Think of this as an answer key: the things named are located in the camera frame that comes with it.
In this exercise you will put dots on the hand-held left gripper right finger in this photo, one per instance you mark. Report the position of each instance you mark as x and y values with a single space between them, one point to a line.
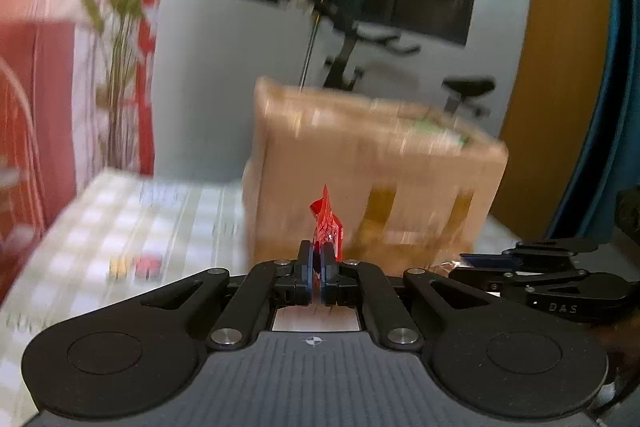
330 272

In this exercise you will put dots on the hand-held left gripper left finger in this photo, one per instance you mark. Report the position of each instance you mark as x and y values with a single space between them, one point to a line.
306 267

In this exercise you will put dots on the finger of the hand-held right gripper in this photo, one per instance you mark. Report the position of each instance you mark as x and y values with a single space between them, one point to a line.
540 257
575 292

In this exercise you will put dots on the red snack packet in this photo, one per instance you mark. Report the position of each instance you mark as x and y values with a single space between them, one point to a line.
326 219

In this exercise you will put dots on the cardboard box with plastic liner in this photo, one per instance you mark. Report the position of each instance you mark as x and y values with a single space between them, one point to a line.
350 147

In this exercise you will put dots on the checked tablecloth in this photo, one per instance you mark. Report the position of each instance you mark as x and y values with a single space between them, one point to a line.
150 217

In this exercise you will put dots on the yellow wooden door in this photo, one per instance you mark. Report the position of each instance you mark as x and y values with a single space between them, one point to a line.
550 57

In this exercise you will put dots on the black exercise bike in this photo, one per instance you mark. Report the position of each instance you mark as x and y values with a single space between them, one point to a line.
345 57

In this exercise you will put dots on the metal pole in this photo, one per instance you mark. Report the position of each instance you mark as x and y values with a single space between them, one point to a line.
312 42

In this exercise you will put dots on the crumpled white tissue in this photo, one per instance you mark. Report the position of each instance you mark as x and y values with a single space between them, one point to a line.
300 1

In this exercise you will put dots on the printed pink backdrop cloth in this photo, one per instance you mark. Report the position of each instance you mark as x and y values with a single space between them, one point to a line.
40 57

